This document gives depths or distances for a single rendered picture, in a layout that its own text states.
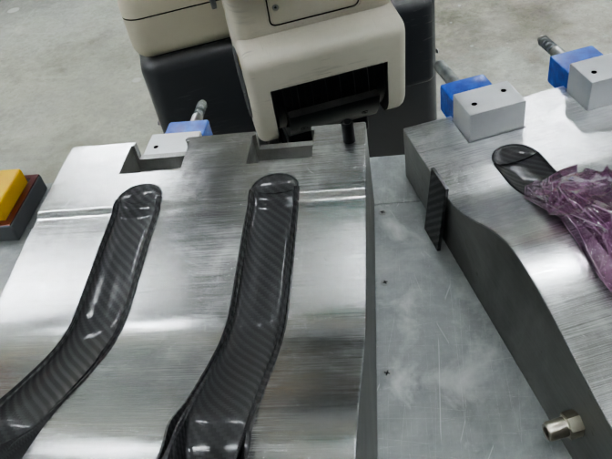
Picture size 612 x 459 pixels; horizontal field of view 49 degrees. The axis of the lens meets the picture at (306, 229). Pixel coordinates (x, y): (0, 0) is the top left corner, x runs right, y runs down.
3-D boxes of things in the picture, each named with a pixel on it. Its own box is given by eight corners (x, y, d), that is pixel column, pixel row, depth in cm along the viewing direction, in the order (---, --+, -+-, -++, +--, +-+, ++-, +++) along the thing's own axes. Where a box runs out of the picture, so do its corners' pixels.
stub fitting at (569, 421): (570, 419, 39) (538, 429, 39) (574, 404, 38) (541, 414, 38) (583, 440, 38) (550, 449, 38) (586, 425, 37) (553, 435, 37)
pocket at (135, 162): (146, 174, 61) (132, 141, 58) (201, 169, 60) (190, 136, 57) (133, 208, 57) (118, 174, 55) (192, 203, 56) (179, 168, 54)
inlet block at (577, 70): (515, 68, 69) (519, 19, 65) (560, 56, 69) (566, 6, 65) (583, 136, 59) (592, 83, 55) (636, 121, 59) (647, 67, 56)
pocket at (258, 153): (261, 165, 59) (252, 130, 56) (321, 160, 58) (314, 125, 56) (255, 198, 56) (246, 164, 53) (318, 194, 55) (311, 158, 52)
